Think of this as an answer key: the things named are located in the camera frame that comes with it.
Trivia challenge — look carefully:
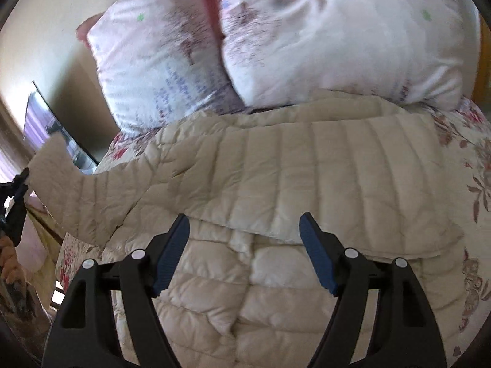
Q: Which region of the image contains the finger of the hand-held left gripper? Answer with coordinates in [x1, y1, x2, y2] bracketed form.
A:
[0, 167, 30, 246]

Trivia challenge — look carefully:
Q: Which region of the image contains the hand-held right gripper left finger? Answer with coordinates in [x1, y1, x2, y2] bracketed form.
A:
[41, 214, 191, 368]

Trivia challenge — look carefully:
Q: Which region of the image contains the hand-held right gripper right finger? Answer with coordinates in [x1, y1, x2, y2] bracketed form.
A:
[298, 212, 447, 368]

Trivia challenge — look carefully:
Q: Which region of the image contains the beige quilted puffer jacket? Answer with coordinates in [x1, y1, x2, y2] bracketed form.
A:
[29, 96, 466, 368]

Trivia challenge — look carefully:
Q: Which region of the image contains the floral bedsheet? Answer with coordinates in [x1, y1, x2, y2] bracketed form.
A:
[54, 96, 491, 368]

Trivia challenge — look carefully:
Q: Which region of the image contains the pink pillow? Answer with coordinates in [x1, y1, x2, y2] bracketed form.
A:
[76, 0, 227, 52]

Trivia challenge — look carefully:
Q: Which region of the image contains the white printed pillow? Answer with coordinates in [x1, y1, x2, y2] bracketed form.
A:
[86, 0, 246, 139]
[209, 0, 478, 110]

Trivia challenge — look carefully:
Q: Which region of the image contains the wall-mounted flat screen television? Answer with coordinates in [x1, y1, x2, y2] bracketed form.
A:
[23, 80, 98, 175]

